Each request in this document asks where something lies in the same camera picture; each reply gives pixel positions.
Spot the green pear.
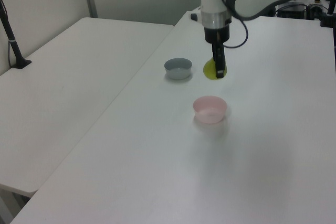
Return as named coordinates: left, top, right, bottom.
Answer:
left=203, top=56, right=228, bottom=81

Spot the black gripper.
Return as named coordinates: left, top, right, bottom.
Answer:
left=204, top=25, right=232, bottom=79

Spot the grey bowl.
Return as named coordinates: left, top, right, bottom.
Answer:
left=164, top=57, right=193, bottom=81

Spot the black camera stand pole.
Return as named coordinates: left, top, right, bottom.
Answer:
left=319, top=0, right=336, bottom=28
left=0, top=0, right=33, bottom=70

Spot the white side table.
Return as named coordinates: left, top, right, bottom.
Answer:
left=0, top=17, right=175, bottom=198

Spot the black electronic equipment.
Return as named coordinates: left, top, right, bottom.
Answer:
left=275, top=0, right=325, bottom=20

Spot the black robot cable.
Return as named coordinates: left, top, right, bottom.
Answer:
left=219, top=0, right=249, bottom=49

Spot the pink bowl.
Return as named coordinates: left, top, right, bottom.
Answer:
left=192, top=95, right=228, bottom=125

